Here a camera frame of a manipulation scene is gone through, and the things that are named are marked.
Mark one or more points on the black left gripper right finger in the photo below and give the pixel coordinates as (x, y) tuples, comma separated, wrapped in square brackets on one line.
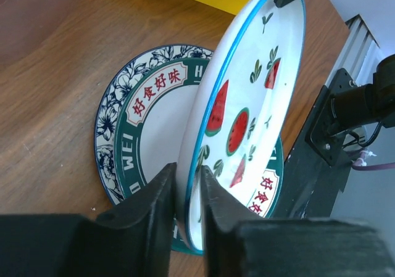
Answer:
[(238, 242)]

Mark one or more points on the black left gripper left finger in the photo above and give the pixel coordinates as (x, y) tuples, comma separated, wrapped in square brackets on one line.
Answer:
[(131, 239)]

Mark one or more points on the green rimmed lettered plate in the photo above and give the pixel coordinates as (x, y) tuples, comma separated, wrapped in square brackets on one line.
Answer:
[(152, 123)]

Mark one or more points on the blue patterned bottom plate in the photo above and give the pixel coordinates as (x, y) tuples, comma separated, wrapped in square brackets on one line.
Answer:
[(113, 98)]

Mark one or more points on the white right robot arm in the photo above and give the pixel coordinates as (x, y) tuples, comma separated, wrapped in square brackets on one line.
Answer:
[(342, 105)]

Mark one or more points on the aluminium frame rail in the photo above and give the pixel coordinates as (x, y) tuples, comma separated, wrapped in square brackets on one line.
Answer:
[(359, 55)]

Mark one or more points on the black mounting base plate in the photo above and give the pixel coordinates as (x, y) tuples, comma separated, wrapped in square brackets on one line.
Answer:
[(310, 185)]

